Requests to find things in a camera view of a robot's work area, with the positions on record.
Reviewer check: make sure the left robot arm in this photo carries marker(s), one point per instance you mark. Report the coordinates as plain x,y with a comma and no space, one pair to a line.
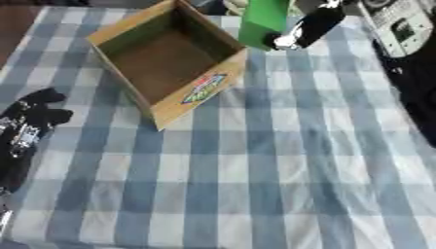
4,217

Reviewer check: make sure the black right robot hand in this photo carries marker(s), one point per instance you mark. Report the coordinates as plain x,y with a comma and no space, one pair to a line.
318,26

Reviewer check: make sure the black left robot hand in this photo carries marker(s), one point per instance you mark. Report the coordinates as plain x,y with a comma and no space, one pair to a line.
28,123

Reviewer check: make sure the tan cardboard box brown inside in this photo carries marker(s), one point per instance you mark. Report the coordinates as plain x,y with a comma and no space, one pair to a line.
164,64

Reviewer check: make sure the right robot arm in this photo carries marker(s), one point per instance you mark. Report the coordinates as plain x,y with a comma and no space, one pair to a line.
417,81

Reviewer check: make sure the green rectangular block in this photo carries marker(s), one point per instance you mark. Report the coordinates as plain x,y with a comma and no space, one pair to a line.
262,22

